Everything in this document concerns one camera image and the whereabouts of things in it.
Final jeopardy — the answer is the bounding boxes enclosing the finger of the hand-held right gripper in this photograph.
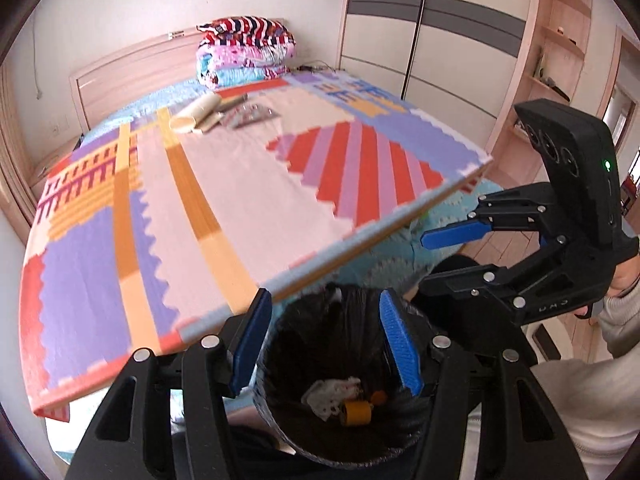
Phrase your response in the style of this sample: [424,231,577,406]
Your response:
[418,237,572,312]
[420,182,557,251]

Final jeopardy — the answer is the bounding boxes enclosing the bin with black bag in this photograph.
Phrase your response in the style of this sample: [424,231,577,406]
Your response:
[254,283,442,464]

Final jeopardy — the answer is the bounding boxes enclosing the thin wall cord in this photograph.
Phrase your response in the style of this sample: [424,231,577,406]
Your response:
[31,7,45,102]

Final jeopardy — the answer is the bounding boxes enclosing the white tissue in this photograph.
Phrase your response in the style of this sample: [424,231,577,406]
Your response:
[300,375,362,422]

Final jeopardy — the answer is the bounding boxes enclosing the beige curtain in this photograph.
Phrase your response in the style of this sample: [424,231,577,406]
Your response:
[0,57,37,243]

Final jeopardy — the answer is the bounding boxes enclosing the person's right hand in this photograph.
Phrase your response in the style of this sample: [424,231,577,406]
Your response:
[610,254,640,298]

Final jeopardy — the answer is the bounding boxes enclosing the light wooden nightstand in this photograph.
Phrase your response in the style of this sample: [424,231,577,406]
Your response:
[29,132,85,187]

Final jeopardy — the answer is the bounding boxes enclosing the colourful patterned board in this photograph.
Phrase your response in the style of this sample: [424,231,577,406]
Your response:
[20,70,495,422]

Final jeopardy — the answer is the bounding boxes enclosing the blue folded quilt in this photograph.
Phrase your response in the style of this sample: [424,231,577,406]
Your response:
[196,55,294,90]

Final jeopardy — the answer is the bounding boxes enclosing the pink folded quilt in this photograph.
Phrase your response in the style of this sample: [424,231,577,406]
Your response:
[196,42,297,71]

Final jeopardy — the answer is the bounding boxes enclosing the wooden shelf unit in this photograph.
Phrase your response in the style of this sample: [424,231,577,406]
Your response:
[486,0,597,162]

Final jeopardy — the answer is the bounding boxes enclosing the orange tape roll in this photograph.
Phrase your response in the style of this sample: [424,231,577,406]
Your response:
[340,399,374,427]

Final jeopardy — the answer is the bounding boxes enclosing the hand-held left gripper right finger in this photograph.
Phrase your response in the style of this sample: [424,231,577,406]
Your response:
[378,288,589,480]

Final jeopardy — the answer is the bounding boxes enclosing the striped folded quilt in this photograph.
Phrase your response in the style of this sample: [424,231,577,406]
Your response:
[196,16,297,50]

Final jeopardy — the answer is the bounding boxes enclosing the light wooden headboard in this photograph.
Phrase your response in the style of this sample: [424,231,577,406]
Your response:
[69,29,213,132]

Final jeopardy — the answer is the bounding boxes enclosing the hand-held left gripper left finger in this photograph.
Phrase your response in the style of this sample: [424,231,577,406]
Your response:
[72,287,274,480]

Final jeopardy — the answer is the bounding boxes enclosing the shiny printed wrapper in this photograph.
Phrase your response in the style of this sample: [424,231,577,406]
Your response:
[227,102,281,131]

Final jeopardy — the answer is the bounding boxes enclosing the black cables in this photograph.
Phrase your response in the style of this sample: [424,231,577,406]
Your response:
[297,61,342,75]

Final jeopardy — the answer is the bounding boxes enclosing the person's right forearm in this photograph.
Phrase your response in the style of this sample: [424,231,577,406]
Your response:
[527,280,640,480]

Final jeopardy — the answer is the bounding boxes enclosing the white and grey wardrobe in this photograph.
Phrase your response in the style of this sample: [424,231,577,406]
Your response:
[337,0,545,157]

